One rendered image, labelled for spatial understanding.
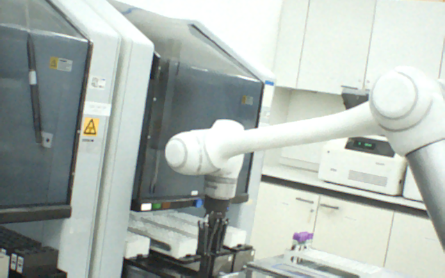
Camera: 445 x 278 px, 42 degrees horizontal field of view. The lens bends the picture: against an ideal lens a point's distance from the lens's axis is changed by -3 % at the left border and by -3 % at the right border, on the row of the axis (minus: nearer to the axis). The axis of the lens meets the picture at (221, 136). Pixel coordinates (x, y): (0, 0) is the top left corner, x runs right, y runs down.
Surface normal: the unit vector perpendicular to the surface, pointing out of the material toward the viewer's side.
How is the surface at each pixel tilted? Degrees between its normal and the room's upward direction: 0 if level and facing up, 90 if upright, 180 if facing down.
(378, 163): 90
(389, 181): 90
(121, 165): 90
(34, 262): 90
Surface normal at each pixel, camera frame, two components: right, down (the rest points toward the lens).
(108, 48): 0.82, 0.16
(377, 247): -0.55, -0.04
